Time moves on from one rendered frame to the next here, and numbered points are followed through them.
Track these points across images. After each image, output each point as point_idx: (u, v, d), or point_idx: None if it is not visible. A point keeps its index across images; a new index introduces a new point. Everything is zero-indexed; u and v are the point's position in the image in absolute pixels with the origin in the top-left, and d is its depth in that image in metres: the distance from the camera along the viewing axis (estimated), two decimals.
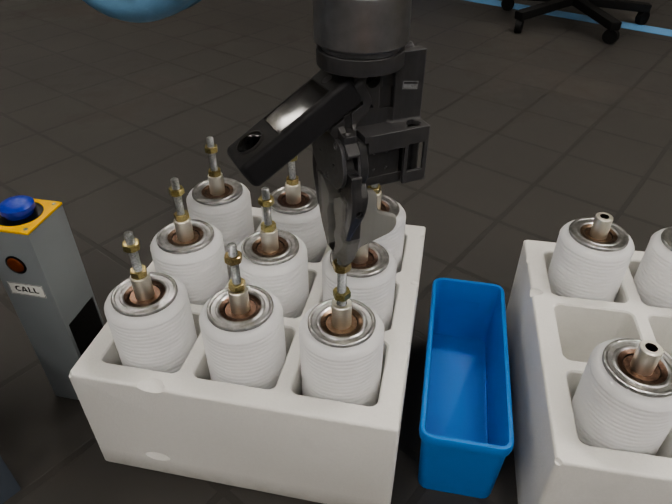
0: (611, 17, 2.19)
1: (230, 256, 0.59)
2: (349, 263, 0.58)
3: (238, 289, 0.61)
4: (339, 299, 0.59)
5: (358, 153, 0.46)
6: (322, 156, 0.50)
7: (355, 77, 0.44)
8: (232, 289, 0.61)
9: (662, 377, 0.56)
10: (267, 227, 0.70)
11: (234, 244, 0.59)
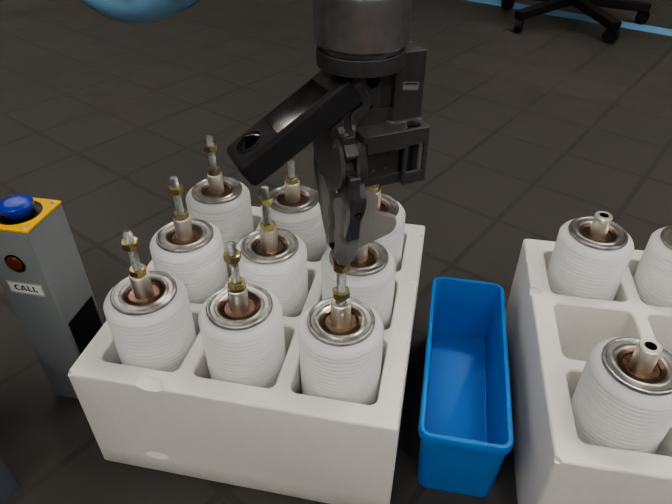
0: (611, 17, 2.19)
1: (229, 254, 0.59)
2: (335, 261, 0.58)
3: (237, 288, 0.61)
4: (349, 293, 0.60)
5: (357, 154, 0.46)
6: (322, 156, 0.50)
7: (355, 78, 0.44)
8: (231, 288, 0.61)
9: (661, 375, 0.56)
10: (266, 225, 0.70)
11: (233, 243, 0.59)
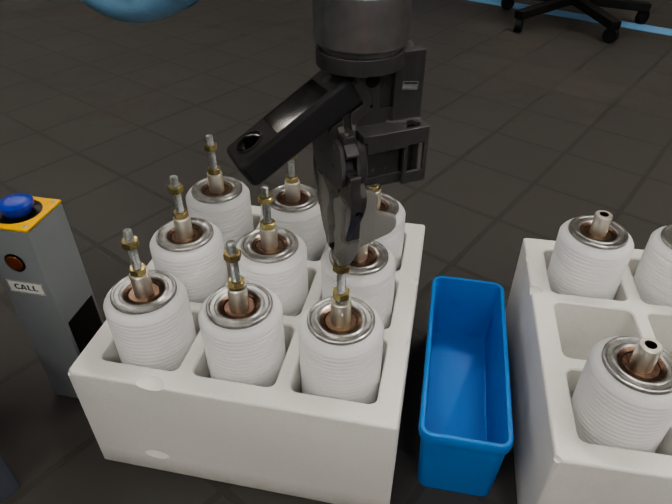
0: (611, 16, 2.19)
1: (229, 253, 0.59)
2: (349, 265, 0.57)
3: (237, 287, 0.61)
4: (335, 298, 0.59)
5: (357, 153, 0.46)
6: (322, 156, 0.50)
7: (354, 77, 0.44)
8: (231, 287, 0.61)
9: (661, 374, 0.56)
10: (266, 224, 0.70)
11: (233, 242, 0.59)
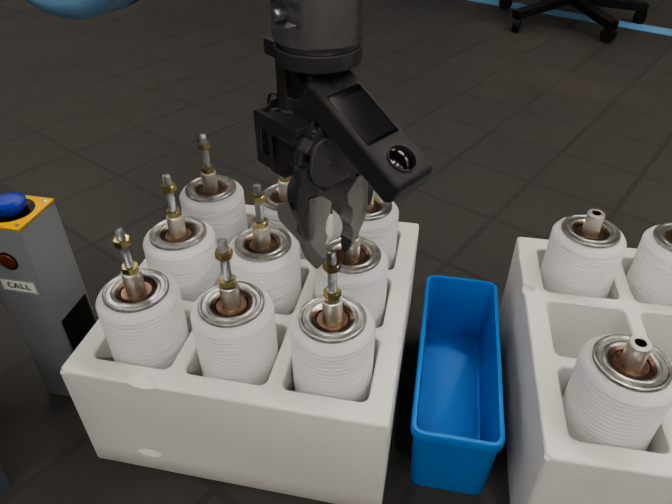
0: (608, 16, 2.19)
1: (220, 251, 0.59)
2: (325, 268, 0.57)
3: (229, 285, 0.61)
4: None
5: None
6: (334, 166, 0.49)
7: None
8: (223, 285, 0.62)
9: (651, 372, 0.56)
10: (259, 223, 0.70)
11: (224, 240, 0.59)
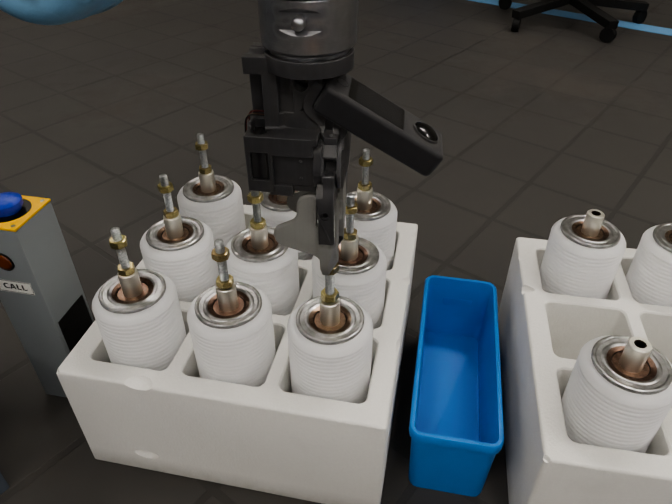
0: (608, 16, 2.19)
1: (217, 252, 0.59)
2: (337, 269, 0.57)
3: (225, 286, 0.61)
4: (322, 298, 0.60)
5: None
6: (344, 165, 0.49)
7: None
8: (220, 286, 0.61)
9: (651, 373, 0.56)
10: (257, 223, 0.70)
11: (221, 241, 0.58)
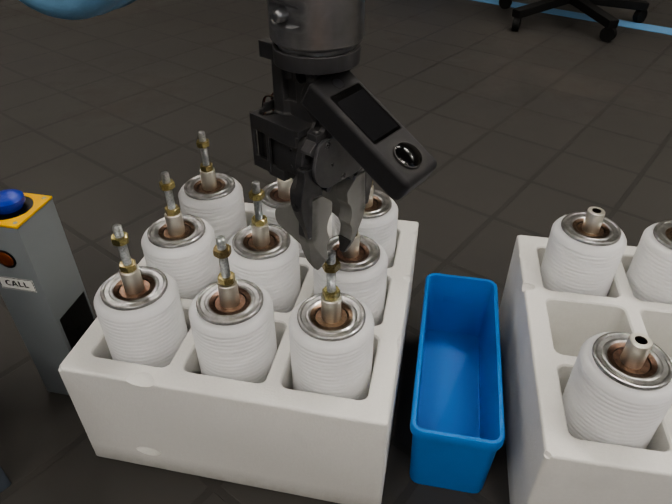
0: (608, 15, 2.19)
1: (219, 249, 0.59)
2: (323, 267, 0.57)
3: (227, 283, 0.61)
4: None
5: None
6: (335, 167, 0.49)
7: None
8: (221, 282, 0.61)
9: (651, 370, 0.56)
10: (258, 221, 0.70)
11: (223, 237, 0.58)
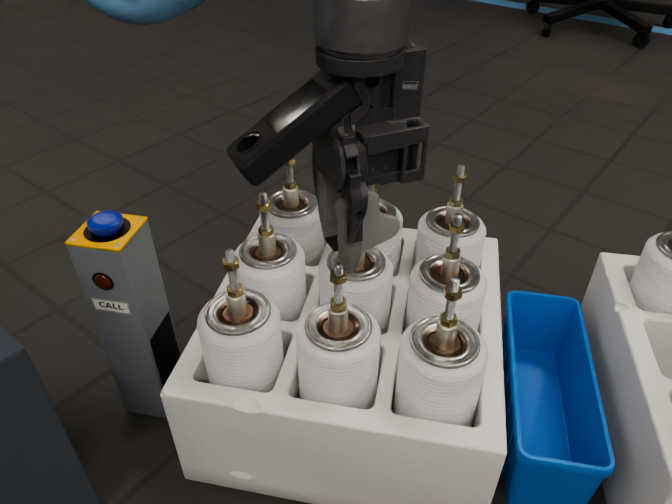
0: (641, 21, 2.18)
1: (336, 275, 0.58)
2: (461, 291, 0.57)
3: (340, 308, 0.60)
4: (444, 325, 0.59)
5: (357, 153, 0.46)
6: (322, 156, 0.50)
7: (354, 77, 0.44)
8: (334, 308, 0.60)
9: None
10: None
11: (341, 263, 0.57)
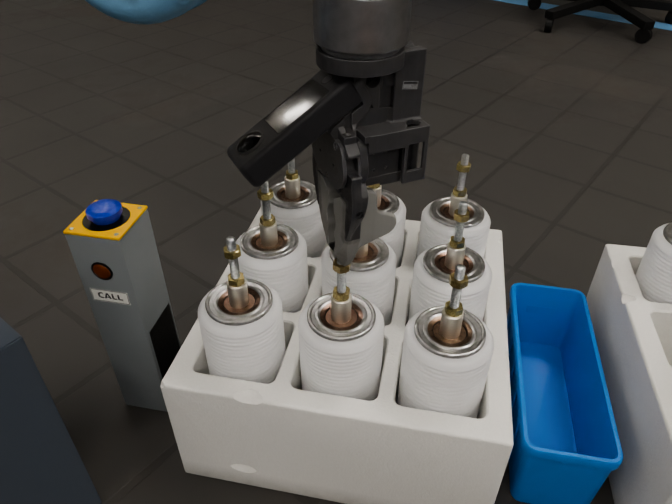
0: (643, 16, 2.17)
1: None
2: (467, 279, 0.56)
3: (347, 289, 0.60)
4: (449, 314, 0.57)
5: (358, 153, 0.46)
6: (322, 156, 0.50)
7: (355, 77, 0.44)
8: (349, 293, 0.60)
9: None
10: None
11: None
